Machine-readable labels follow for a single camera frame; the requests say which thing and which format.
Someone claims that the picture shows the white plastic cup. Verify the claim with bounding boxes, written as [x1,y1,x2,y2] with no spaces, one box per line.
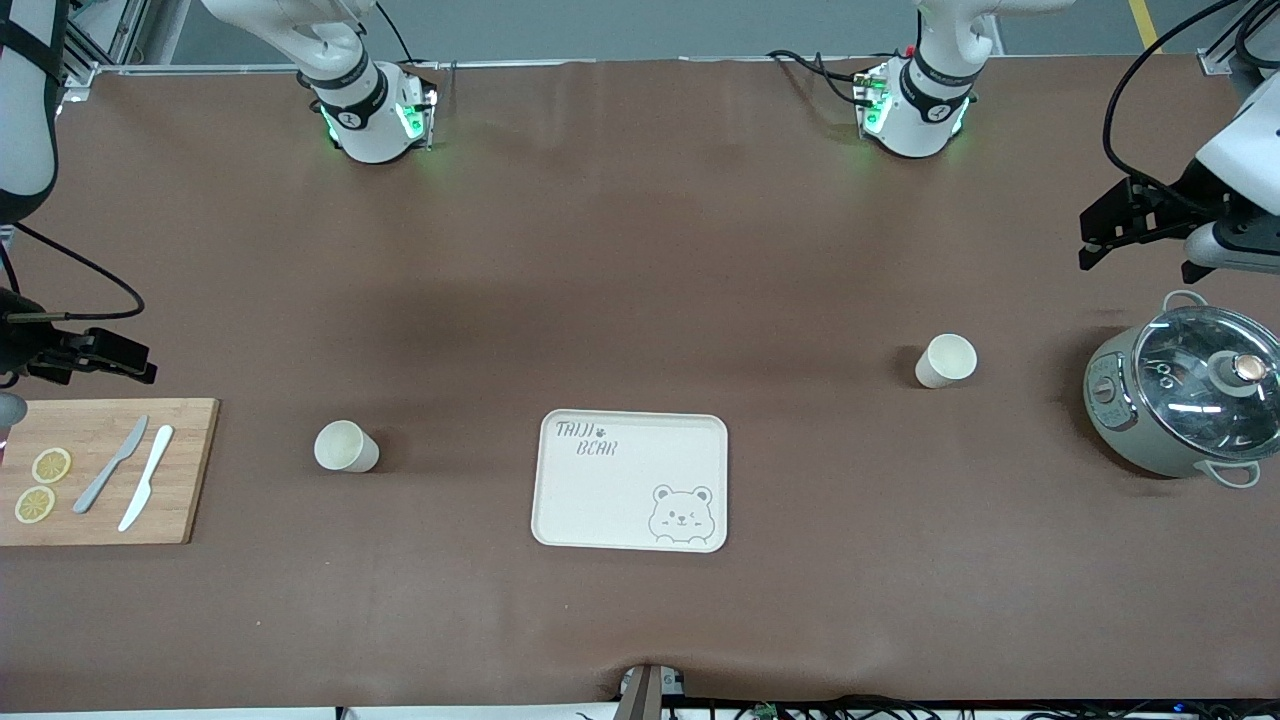
[314,420,381,473]
[914,334,978,389]

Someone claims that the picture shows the grey plastic knife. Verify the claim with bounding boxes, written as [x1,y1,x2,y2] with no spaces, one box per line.
[72,415,150,515]

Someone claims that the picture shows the white plastic knife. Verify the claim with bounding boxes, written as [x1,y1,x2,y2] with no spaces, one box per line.
[117,425,175,533]

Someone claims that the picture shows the wooden cutting board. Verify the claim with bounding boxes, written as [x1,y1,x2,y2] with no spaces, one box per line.
[0,398,221,547]

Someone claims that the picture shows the glass pot lid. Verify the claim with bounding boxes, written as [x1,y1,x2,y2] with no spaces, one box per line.
[1133,305,1280,463]

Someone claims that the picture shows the grey-green electric cooking pot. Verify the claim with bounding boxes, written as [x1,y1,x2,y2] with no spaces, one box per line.
[1083,290,1280,489]

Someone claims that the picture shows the brown table cover mat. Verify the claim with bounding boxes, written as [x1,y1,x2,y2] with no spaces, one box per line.
[0,55,1280,713]

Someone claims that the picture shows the cream tray with bear print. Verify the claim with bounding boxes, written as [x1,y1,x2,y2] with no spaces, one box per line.
[530,409,729,554]

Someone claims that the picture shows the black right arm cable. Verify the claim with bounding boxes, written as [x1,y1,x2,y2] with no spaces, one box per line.
[0,220,146,323]

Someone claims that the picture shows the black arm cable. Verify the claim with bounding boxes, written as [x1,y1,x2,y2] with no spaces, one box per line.
[1103,0,1280,216]
[0,220,146,323]

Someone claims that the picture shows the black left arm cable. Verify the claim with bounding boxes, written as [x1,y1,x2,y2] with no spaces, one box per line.
[1103,0,1280,216]

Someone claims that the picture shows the aluminium frame profile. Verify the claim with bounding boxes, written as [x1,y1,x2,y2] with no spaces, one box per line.
[60,0,301,101]
[1200,0,1280,76]

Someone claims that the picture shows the black left base cables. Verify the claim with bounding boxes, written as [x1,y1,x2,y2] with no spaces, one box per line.
[767,48,873,107]

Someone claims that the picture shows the black right base cable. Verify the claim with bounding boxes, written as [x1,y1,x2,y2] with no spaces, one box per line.
[375,0,419,69]

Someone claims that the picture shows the metal clamp bracket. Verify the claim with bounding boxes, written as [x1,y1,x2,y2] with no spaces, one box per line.
[618,662,687,720]

